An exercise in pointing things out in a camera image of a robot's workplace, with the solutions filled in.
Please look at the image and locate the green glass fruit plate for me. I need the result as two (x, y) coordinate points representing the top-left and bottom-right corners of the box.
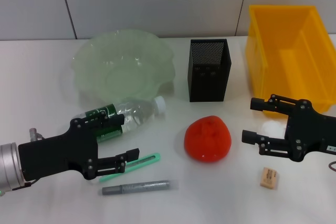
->
(70, 29), (176, 104)

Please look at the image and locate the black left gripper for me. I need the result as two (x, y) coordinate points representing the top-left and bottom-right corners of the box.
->
(18, 113), (141, 182)

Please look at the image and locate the clear green-label water bottle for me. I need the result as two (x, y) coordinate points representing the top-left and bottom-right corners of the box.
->
(72, 95), (166, 143)

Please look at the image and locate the silver grey marker pen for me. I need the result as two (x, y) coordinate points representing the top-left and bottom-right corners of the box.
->
(101, 179), (180, 196)

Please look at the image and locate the mint green utility knife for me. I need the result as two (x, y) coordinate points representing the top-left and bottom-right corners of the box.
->
(99, 152), (161, 183)

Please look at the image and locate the beige eraser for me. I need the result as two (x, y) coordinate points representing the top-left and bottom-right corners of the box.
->
(259, 166), (279, 190)

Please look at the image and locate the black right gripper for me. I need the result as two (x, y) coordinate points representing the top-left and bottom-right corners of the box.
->
(241, 93), (336, 163)

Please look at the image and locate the black mesh pen holder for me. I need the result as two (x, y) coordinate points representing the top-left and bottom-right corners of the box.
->
(187, 38), (232, 103)

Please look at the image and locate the white paper ball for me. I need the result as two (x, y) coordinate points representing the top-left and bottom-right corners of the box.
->
(258, 120), (288, 138)

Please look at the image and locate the left arm connector cable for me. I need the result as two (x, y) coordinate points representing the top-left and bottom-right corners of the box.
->
(28, 127), (45, 141)

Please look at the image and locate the yellow plastic bin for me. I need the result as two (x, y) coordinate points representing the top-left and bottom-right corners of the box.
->
(245, 5), (336, 118)

